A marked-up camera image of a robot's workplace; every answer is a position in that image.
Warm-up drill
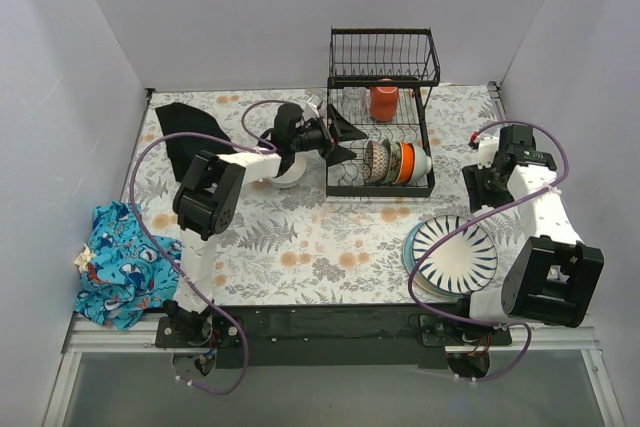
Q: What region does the clear faceted glass tumbler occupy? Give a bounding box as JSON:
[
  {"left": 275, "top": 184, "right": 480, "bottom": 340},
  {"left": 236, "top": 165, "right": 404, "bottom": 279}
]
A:
[{"left": 341, "top": 87, "right": 366, "bottom": 120}]

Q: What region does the cream pink bowl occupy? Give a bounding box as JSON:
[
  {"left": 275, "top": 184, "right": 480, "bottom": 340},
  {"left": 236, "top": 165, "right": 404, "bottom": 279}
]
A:
[{"left": 269, "top": 155, "right": 307, "bottom": 188}]

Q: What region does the blue patterned dark bowl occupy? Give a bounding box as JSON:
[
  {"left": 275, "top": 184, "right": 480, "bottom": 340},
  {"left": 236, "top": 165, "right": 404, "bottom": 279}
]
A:
[{"left": 363, "top": 140, "right": 390, "bottom": 184}]

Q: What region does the orange ceramic mug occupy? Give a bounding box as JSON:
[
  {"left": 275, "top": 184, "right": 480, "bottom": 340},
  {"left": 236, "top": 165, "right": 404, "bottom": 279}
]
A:
[{"left": 369, "top": 86, "right": 399, "bottom": 122}]

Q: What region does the green celadon bowl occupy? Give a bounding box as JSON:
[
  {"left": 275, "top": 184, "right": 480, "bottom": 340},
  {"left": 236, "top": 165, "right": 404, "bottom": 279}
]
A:
[{"left": 382, "top": 139, "right": 395, "bottom": 185}]

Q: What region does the black wire dish rack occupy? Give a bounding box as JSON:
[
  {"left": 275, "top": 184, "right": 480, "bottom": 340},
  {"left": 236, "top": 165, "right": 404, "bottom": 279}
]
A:
[{"left": 326, "top": 27, "right": 441, "bottom": 198}]

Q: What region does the white bowl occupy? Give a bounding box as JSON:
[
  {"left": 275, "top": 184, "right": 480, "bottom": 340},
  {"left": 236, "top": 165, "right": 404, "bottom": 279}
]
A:
[{"left": 410, "top": 144, "right": 432, "bottom": 183}]

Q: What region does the orange bowl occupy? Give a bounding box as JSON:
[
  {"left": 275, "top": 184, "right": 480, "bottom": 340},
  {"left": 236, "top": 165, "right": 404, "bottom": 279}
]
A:
[{"left": 397, "top": 142, "right": 415, "bottom": 185}]

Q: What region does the blue striped white plate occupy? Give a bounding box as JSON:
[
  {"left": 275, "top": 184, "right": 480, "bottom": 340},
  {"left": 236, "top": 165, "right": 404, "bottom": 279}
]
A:
[{"left": 413, "top": 215, "right": 498, "bottom": 296}]

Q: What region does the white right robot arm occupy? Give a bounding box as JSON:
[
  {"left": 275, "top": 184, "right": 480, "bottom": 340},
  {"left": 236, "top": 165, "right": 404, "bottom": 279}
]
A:
[{"left": 452, "top": 125, "right": 604, "bottom": 345}]

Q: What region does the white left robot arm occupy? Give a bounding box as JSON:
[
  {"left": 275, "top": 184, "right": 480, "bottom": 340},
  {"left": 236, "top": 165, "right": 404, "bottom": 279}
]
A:
[{"left": 163, "top": 102, "right": 367, "bottom": 347}]

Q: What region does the floral table mat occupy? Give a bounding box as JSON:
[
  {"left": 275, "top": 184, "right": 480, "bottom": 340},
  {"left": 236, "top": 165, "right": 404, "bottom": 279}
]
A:
[{"left": 134, "top": 85, "right": 498, "bottom": 305}]

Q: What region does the light green small bowl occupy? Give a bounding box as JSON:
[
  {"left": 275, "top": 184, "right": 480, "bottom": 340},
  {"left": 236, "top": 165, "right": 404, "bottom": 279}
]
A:
[{"left": 392, "top": 142, "right": 403, "bottom": 186}]

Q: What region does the black cloth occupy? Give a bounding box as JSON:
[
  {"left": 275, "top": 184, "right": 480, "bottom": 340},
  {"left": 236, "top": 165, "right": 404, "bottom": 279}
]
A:
[{"left": 155, "top": 102, "right": 235, "bottom": 182}]

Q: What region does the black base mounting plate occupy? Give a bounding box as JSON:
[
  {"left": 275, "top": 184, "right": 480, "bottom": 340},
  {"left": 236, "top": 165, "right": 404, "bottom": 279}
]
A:
[{"left": 155, "top": 304, "right": 512, "bottom": 369}]

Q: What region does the blue patterned cloth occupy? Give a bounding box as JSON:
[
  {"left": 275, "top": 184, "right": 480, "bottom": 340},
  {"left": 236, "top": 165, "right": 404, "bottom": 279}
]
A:
[{"left": 74, "top": 201, "right": 182, "bottom": 330}]

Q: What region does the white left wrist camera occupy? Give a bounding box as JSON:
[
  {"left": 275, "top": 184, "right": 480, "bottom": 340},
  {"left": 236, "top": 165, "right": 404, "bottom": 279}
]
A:
[{"left": 302, "top": 96, "right": 325, "bottom": 122}]

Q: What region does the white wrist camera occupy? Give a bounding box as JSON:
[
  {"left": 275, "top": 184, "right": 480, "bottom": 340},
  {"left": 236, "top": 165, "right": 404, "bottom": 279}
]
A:
[
  {"left": 470, "top": 132, "right": 499, "bottom": 169},
  {"left": 302, "top": 96, "right": 325, "bottom": 122}
]

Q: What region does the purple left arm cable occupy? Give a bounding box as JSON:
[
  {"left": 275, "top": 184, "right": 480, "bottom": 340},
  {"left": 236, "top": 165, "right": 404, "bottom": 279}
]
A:
[{"left": 128, "top": 99, "right": 301, "bottom": 396}]

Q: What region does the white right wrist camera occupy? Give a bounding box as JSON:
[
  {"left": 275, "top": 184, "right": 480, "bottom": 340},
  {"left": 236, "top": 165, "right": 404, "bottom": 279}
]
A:
[{"left": 470, "top": 132, "right": 499, "bottom": 169}]

